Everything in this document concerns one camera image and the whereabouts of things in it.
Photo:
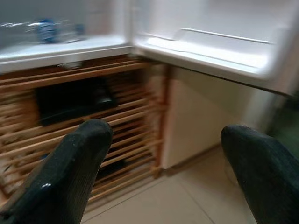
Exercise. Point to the white fridge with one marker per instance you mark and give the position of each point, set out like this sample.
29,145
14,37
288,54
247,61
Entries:
70,46

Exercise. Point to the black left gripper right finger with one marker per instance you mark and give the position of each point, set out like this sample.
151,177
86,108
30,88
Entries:
268,175

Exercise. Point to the white fridge door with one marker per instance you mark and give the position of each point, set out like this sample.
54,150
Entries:
210,35

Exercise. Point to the wooden slatted rack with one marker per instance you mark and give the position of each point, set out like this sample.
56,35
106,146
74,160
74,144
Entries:
130,130

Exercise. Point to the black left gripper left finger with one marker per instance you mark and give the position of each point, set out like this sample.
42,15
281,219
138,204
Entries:
60,175

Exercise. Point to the black tray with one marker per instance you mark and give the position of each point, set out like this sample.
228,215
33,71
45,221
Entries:
74,100

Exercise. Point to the clear blue-capped water bottle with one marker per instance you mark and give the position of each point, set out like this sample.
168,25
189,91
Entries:
49,30

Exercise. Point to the cream kitchen cabinet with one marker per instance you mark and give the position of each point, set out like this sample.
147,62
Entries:
201,121

